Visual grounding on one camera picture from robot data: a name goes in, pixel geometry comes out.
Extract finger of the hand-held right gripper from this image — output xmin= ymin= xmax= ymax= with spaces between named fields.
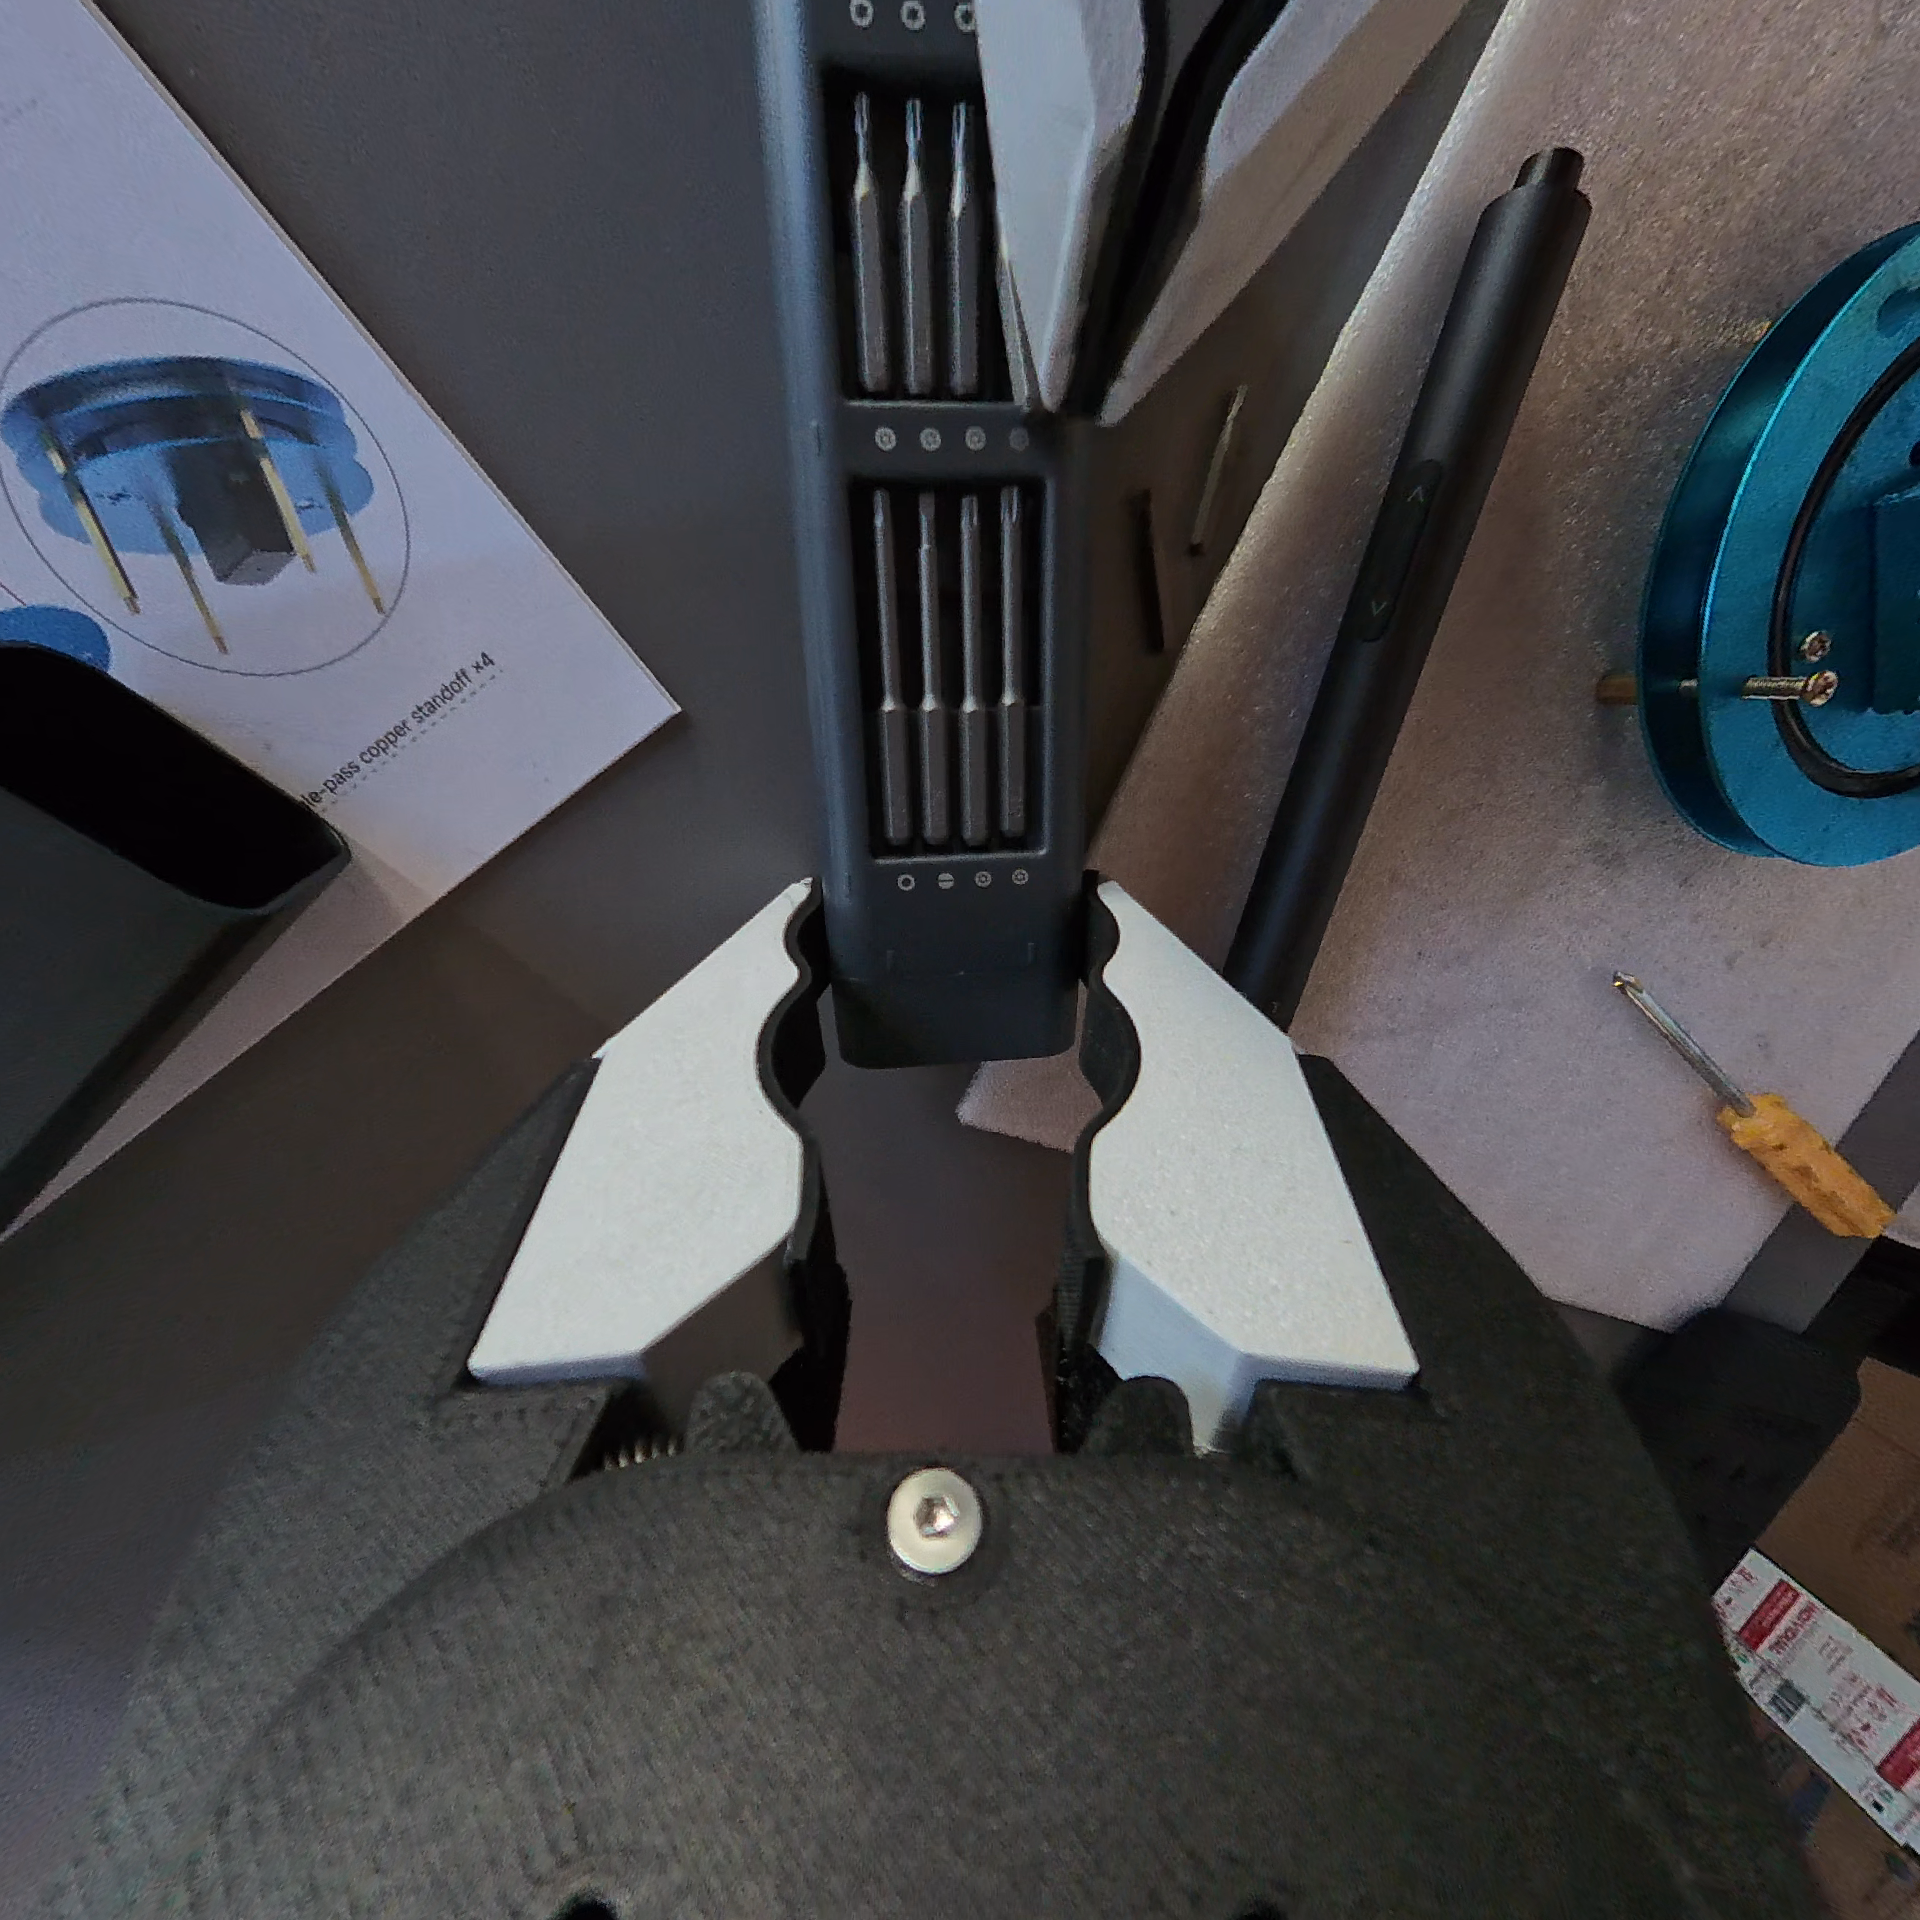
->
xmin=977 ymin=0 xmax=1192 ymax=415
xmin=1083 ymin=0 xmax=1467 ymax=430

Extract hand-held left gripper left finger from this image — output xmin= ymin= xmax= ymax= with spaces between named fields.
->
xmin=465 ymin=881 xmax=855 ymax=1455

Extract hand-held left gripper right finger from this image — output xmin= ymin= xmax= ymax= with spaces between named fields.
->
xmin=1041 ymin=878 xmax=1424 ymax=1457

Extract black screwdriver bit holder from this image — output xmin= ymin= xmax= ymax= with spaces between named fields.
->
xmin=754 ymin=0 xmax=1097 ymax=1071

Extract black electric screwdriver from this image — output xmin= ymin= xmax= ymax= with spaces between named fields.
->
xmin=1224 ymin=146 xmax=1589 ymax=1030

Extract yellow-handled screwdriver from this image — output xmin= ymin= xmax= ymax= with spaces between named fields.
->
xmin=1611 ymin=972 xmax=1898 ymax=1241

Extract blue round metal base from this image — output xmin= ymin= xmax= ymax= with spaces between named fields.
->
xmin=1594 ymin=222 xmax=1920 ymax=874

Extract grey desk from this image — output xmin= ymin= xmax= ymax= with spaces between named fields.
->
xmin=0 ymin=0 xmax=1920 ymax=1654

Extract silver screwdriver bit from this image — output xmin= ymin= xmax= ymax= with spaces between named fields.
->
xmin=1189 ymin=386 xmax=1251 ymax=559

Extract white foam sheet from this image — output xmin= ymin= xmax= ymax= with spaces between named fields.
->
xmin=960 ymin=0 xmax=1920 ymax=1338

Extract instruction sheet blue prints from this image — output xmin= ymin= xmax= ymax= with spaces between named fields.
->
xmin=0 ymin=0 xmax=682 ymax=916

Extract dark grey case sleeve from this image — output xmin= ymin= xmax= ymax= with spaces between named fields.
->
xmin=0 ymin=643 xmax=355 ymax=1239

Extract brown cardboard box red label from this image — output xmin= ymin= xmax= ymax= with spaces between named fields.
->
xmin=1711 ymin=1351 xmax=1920 ymax=1920

